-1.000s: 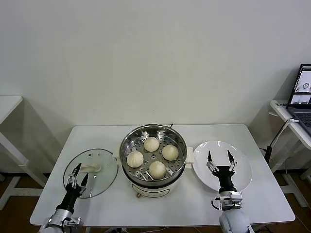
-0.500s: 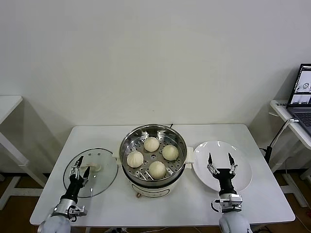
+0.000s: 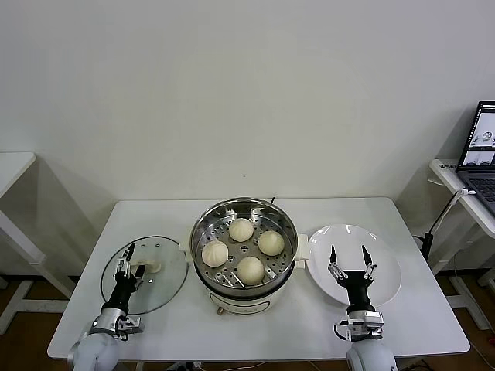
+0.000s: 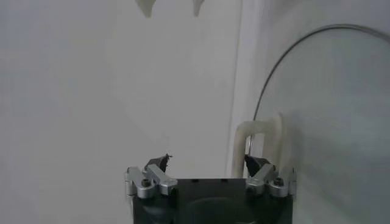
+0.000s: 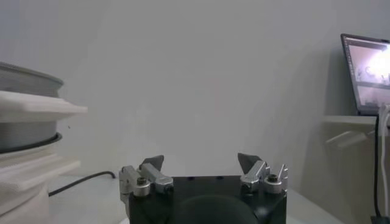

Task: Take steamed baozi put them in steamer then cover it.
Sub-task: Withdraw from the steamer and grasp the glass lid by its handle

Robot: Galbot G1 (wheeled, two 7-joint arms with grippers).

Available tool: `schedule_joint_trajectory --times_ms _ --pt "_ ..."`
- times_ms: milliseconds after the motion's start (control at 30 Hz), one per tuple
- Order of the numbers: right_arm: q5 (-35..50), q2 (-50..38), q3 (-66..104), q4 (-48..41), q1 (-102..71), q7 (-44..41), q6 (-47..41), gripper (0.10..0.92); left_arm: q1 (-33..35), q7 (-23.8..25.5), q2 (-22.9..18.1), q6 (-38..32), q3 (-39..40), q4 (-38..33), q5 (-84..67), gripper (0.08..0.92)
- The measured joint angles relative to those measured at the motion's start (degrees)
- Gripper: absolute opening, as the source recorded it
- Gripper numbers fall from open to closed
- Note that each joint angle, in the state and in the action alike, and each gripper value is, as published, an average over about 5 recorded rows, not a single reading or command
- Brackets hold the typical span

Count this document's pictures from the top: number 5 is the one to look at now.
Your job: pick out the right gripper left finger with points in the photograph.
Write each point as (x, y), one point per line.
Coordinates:
(155, 178)

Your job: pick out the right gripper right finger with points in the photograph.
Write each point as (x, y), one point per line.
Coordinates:
(256, 176)

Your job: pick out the stainless steel steamer basket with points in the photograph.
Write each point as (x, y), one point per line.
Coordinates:
(27, 106)

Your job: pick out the white laptop side table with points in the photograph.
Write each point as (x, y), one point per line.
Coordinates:
(350, 120)

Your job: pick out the white electric cooker base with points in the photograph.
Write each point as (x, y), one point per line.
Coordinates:
(24, 182)

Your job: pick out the black power adapter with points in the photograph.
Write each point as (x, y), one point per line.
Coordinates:
(381, 220)

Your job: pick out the open laptop computer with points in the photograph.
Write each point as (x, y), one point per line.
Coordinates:
(371, 79)

